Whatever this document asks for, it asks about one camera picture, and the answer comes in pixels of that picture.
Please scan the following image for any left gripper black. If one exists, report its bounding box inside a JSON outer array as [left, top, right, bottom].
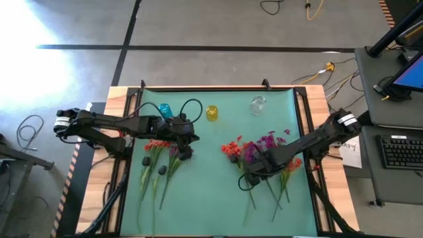
[[161, 114, 201, 162]]

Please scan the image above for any purple artificial flower bunch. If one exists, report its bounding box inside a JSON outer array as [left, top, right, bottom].
[[243, 141, 284, 211], [256, 128, 291, 151], [159, 145, 182, 211]]

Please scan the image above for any orange artificial flower bunch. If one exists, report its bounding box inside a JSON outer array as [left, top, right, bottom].
[[220, 134, 257, 211], [271, 157, 303, 223], [138, 138, 172, 202]]

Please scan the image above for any blue glass vase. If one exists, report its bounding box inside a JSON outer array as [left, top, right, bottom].
[[158, 102, 174, 120]]

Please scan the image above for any yellow glass vase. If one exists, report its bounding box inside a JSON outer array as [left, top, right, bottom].
[[206, 104, 219, 122]]

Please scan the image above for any clear glass vase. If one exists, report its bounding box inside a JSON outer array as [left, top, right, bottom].
[[249, 95, 267, 116]]

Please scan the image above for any green table mat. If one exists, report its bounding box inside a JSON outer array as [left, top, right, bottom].
[[119, 87, 319, 237]]

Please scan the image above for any white paper sheet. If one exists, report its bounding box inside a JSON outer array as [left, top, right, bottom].
[[338, 135, 364, 169]]

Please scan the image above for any black floor panel striped edge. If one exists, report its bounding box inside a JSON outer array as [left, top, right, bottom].
[[51, 101, 107, 238]]

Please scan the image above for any gray desk with keyboard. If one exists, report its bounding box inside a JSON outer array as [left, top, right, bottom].
[[360, 125, 423, 206]]

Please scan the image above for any gray desk with monitor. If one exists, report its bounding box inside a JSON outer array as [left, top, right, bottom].
[[354, 46, 423, 130]]

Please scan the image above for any black computer keyboard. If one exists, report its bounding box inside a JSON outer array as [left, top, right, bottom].
[[376, 134, 423, 171]]

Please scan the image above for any gray metal stand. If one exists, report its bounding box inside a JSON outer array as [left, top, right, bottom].
[[0, 134, 56, 238]]

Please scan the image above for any computer monitor blue screen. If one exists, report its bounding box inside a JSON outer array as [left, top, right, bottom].
[[389, 51, 423, 93]]

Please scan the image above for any black vertical pole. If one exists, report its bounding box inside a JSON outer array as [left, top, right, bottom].
[[367, 0, 423, 59]]

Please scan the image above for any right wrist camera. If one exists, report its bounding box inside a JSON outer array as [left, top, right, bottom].
[[246, 174, 262, 187]]

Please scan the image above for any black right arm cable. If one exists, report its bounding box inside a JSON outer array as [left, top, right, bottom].
[[237, 173, 256, 192]]

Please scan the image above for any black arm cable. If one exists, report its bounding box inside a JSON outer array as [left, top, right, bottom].
[[127, 98, 204, 126], [237, 173, 256, 192]]

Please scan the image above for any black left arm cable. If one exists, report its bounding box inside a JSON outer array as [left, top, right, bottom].
[[127, 98, 204, 126]]

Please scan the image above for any black metal table frame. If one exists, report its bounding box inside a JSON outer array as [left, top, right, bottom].
[[84, 79, 364, 238]]

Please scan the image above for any yellow plug with cables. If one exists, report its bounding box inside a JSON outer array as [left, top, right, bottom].
[[299, 61, 336, 86]]

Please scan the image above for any black cable bundle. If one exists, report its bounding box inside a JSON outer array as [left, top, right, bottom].
[[373, 75, 413, 102]]

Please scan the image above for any yellow floor cable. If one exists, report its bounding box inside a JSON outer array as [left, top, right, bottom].
[[304, 0, 327, 21]]

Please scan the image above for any coiled black floor cable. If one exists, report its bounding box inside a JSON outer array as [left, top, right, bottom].
[[15, 114, 46, 153]]

